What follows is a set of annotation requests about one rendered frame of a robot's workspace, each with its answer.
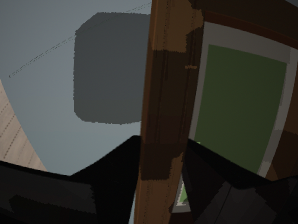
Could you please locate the brown wooden picture frame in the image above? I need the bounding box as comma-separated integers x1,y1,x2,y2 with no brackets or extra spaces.
133,0,298,224

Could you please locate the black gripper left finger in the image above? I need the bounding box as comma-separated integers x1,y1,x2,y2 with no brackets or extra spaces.
0,135,141,224

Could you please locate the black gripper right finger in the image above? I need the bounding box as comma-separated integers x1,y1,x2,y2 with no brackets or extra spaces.
181,139,298,224

